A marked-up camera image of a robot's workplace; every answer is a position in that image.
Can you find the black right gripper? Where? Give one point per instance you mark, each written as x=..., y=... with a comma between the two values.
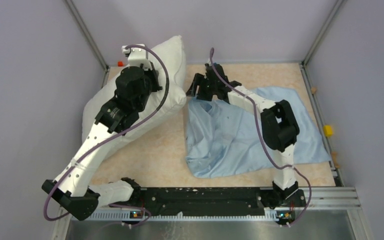
x=199, y=81

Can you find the aluminium front frame rail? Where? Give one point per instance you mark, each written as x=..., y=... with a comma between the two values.
x=317, y=198

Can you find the light blue pillowcase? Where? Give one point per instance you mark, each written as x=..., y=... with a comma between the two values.
x=222, y=139

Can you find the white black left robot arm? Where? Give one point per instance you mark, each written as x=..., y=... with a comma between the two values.
x=140, y=93

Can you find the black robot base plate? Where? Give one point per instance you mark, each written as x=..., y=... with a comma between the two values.
x=212, y=201

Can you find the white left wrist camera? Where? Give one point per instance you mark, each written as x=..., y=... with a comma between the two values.
x=137, y=57

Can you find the small wooden block near rail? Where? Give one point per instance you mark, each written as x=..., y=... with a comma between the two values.
x=334, y=156

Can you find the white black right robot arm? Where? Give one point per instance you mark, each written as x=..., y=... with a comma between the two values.
x=276, y=124

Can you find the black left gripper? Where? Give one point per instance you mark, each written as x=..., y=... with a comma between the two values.
x=153, y=73

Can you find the yellow toy block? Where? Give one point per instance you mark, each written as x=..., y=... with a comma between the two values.
x=328, y=130

